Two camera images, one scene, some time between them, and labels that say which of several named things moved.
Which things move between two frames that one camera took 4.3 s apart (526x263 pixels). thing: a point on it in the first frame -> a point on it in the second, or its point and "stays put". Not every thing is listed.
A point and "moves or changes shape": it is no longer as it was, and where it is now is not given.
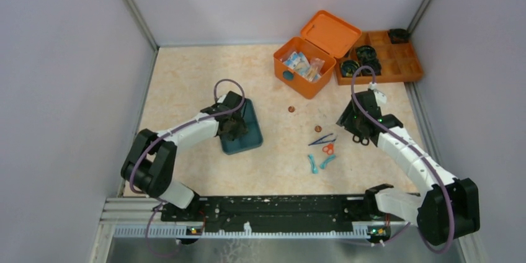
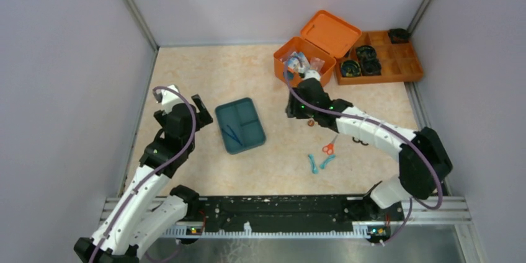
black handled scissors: x=364 y=141 stays put
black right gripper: x=353 y=123 -> x=303 y=84
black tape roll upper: x=366 y=53 stays put
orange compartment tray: x=399 y=61 stays put
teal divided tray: x=252 y=138 stays put
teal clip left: x=314 y=169 stays put
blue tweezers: x=319 y=141 moves or changes shape
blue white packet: x=298 y=62 stays put
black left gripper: x=233 y=125 -> x=191 y=114
